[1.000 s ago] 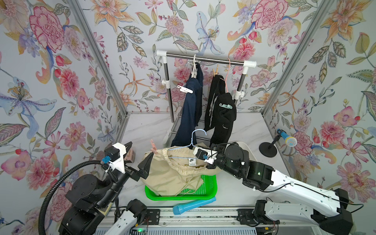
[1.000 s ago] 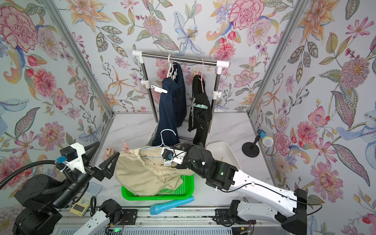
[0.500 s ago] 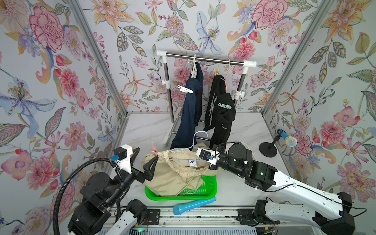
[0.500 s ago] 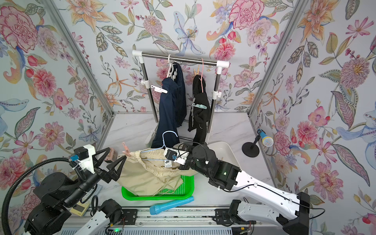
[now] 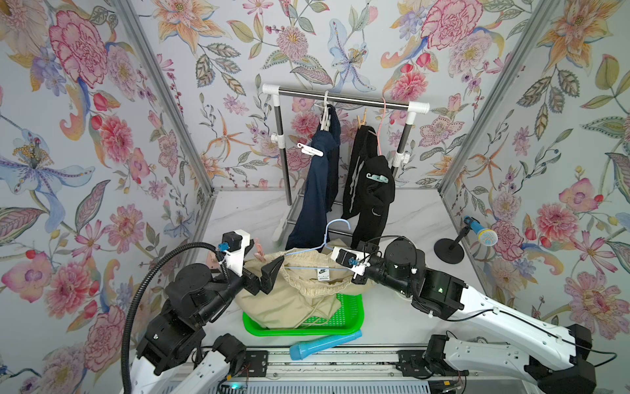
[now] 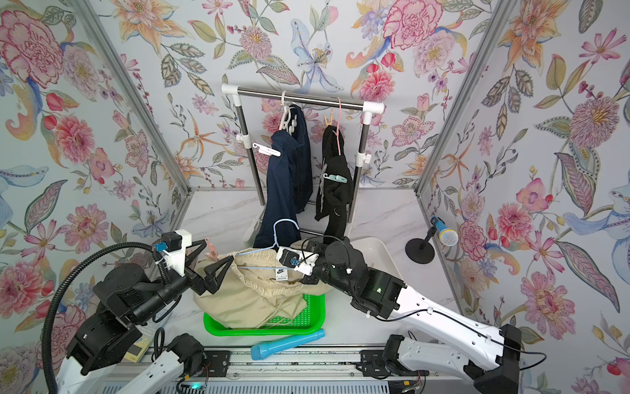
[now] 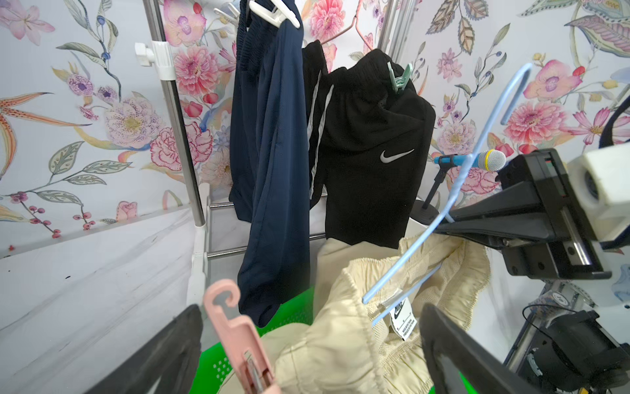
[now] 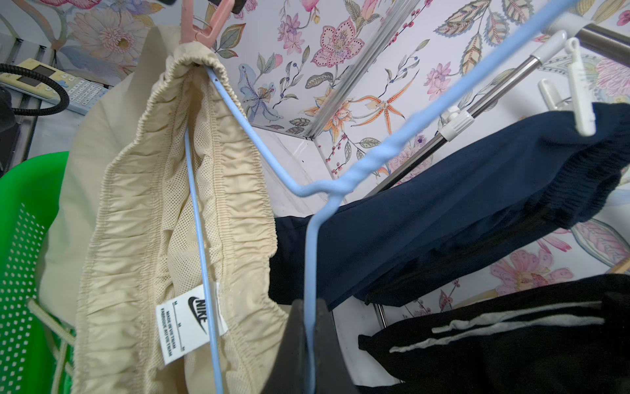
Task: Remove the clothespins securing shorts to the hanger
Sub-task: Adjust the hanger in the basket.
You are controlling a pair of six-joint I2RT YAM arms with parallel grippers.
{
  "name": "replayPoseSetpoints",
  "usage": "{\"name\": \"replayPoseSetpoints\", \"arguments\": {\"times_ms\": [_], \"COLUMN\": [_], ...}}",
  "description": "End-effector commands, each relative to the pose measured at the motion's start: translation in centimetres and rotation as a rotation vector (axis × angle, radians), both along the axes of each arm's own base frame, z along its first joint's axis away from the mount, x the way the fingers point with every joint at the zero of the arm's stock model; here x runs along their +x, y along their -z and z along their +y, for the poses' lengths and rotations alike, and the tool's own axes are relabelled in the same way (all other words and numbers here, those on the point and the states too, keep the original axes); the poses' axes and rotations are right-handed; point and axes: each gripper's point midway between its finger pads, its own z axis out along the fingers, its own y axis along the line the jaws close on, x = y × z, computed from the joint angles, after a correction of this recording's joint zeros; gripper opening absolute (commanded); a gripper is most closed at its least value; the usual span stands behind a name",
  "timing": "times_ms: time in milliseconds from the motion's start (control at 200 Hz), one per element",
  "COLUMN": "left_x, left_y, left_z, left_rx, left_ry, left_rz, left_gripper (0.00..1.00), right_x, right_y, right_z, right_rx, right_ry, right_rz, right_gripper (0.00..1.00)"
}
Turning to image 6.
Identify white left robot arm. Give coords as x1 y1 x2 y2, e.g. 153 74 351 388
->
41 232 234 393

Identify tan clothespin on black shorts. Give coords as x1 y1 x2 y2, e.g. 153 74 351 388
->
323 111 335 127

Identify mint green clothespin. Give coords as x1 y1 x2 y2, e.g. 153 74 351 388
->
323 173 348 184

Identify white tray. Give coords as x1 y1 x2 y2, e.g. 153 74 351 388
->
350 236 403 279

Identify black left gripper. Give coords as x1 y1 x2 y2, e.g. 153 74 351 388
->
133 241 236 325

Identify pink clothespin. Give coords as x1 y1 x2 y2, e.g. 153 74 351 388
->
205 238 219 262

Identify green plastic basket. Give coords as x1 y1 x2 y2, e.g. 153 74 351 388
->
203 295 326 337

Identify steel clothes rack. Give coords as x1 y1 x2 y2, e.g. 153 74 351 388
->
221 84 385 236

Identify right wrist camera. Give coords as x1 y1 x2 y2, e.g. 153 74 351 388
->
277 247 319 276

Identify beige shorts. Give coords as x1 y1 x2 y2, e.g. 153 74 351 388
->
194 248 332 329

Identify grey remote calculator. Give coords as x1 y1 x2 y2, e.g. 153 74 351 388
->
123 336 152 363

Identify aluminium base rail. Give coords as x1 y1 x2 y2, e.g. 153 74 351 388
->
150 346 477 393

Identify teal flashlight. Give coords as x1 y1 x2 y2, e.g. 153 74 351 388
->
250 329 325 361

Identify pink hanger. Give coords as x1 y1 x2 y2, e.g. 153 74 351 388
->
335 98 343 156

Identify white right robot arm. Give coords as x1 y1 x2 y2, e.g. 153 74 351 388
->
299 236 526 393

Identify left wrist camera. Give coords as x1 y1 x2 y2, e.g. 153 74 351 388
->
154 230 193 277

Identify blue toy microphone on stand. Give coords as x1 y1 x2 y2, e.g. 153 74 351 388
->
405 216 459 265

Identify white hanger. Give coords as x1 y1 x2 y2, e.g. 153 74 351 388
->
278 91 297 136

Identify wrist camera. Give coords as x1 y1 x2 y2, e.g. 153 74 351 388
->
277 247 319 276
154 230 193 277

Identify navy blue shorts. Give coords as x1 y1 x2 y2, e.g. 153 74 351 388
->
254 104 313 248

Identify black shorts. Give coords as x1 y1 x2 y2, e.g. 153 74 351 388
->
315 126 354 238

